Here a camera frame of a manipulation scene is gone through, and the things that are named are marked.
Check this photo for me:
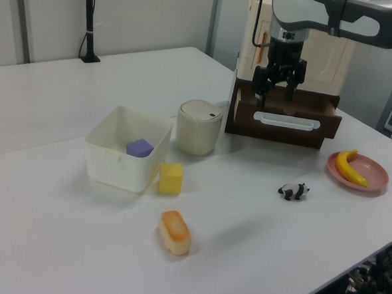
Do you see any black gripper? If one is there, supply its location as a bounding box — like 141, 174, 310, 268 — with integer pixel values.
250, 36, 310, 112

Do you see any black and white panda toy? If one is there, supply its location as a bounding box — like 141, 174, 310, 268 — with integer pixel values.
276, 182, 312, 203

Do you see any yellow toy banana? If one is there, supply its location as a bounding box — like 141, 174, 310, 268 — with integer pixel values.
334, 148, 371, 188

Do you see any toy bread loaf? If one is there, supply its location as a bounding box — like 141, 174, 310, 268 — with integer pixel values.
155, 210, 193, 257

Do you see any cream plastic storage box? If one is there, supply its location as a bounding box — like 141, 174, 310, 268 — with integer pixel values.
234, 0, 361, 97

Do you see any beige lidded trash can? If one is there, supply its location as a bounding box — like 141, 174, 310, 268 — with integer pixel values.
174, 98, 225, 157

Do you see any pink round plate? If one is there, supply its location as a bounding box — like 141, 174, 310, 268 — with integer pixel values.
324, 151, 391, 197

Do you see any yellow foam cube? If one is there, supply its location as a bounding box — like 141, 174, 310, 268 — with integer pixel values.
158, 162, 184, 196

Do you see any purple foam cube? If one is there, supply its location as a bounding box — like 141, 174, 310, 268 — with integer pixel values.
125, 137, 156, 160

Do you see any white plastic open bin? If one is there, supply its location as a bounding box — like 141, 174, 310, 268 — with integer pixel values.
82, 102, 175, 196

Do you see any black pole stand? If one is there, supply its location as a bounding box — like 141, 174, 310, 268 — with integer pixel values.
79, 0, 105, 65

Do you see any brown drawer with white handle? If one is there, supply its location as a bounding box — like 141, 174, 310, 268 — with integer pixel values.
232, 84, 345, 140

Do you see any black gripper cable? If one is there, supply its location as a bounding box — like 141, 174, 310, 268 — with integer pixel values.
250, 0, 271, 49

